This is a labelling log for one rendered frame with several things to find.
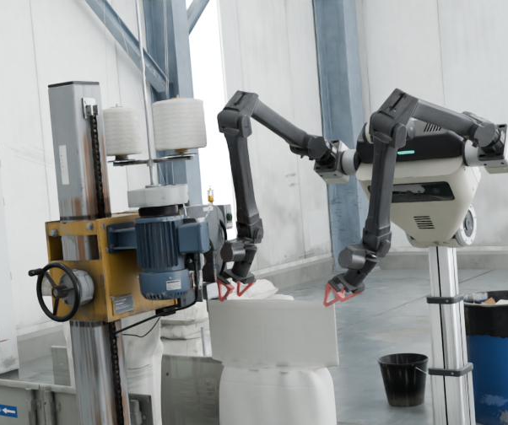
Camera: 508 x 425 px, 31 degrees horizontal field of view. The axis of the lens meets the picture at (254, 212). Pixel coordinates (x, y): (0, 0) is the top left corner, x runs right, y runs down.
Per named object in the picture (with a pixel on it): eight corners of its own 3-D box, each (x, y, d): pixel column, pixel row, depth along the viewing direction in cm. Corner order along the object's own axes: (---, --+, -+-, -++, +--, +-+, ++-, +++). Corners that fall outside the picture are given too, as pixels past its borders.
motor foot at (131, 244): (157, 248, 284) (154, 220, 284) (131, 253, 275) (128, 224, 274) (134, 249, 290) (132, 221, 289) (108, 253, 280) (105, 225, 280)
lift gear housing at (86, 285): (96, 304, 280) (93, 268, 279) (83, 307, 275) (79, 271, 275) (71, 303, 286) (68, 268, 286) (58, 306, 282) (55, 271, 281)
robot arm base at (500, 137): (483, 127, 294) (478, 161, 289) (473, 115, 288) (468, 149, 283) (509, 125, 289) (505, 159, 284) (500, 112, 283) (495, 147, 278)
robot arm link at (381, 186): (410, 122, 252) (383, 108, 259) (394, 128, 249) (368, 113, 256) (395, 252, 274) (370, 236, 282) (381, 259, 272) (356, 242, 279)
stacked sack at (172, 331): (231, 332, 611) (229, 311, 611) (185, 345, 580) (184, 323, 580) (163, 326, 655) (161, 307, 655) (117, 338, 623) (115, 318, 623)
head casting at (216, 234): (229, 278, 328) (223, 196, 327) (186, 289, 308) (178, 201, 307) (165, 278, 346) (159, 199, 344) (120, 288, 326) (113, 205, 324)
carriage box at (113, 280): (179, 303, 304) (170, 209, 302) (107, 323, 277) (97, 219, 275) (124, 303, 318) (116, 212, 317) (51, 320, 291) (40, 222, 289)
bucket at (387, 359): (440, 397, 546) (436, 354, 545) (418, 411, 522) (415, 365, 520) (394, 393, 563) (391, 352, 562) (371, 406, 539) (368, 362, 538)
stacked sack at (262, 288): (283, 296, 671) (281, 276, 671) (248, 307, 636) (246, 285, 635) (210, 295, 710) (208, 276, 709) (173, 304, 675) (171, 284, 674)
